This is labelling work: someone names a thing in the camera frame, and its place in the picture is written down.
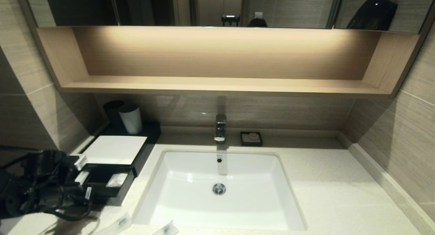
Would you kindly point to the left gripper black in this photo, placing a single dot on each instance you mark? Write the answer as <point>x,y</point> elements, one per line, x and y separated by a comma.
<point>73,194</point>

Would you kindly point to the black amenity box drawer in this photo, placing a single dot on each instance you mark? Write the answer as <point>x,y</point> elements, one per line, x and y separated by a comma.
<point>102,199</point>

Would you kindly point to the grey plastic cup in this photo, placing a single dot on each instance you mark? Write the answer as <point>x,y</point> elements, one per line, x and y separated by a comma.
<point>131,121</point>

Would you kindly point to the black amenity box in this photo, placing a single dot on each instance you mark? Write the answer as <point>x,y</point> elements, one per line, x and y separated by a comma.
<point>115,150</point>

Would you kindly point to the long white wrapped packet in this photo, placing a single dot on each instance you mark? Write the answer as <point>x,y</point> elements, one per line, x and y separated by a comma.
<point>82,177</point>

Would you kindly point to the small white wrapped packet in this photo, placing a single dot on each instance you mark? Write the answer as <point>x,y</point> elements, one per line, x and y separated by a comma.
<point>116,180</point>

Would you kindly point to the small clear toiletry packet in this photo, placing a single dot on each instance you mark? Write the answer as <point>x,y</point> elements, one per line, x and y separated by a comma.
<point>166,229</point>
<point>119,224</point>

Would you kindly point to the black cylindrical cup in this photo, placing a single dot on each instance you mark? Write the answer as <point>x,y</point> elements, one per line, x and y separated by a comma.
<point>110,112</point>

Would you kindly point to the chrome sink drain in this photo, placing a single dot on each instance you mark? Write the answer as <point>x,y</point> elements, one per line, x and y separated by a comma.
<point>219,188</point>

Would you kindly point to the white sink basin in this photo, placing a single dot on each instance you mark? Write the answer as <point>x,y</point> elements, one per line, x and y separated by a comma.
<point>221,209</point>

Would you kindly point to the chrome faucet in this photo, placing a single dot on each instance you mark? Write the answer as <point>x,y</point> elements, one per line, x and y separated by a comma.
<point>220,128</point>

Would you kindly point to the black soap dish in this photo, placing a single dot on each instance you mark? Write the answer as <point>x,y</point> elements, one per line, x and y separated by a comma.
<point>243,140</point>

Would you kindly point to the mirror cabinet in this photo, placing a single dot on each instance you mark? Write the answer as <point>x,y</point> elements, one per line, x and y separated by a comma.
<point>85,7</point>

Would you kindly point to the round beige soap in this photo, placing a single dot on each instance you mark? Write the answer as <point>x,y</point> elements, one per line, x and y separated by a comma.
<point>253,136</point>

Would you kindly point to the glossy black dome object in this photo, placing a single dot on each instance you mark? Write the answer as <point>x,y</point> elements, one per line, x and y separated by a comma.
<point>372,15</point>

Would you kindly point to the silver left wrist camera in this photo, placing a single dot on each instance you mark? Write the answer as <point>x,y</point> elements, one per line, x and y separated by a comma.
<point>79,162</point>

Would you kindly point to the light wooden wall shelf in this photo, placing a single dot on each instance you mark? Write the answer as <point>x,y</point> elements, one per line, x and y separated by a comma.
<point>221,85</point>

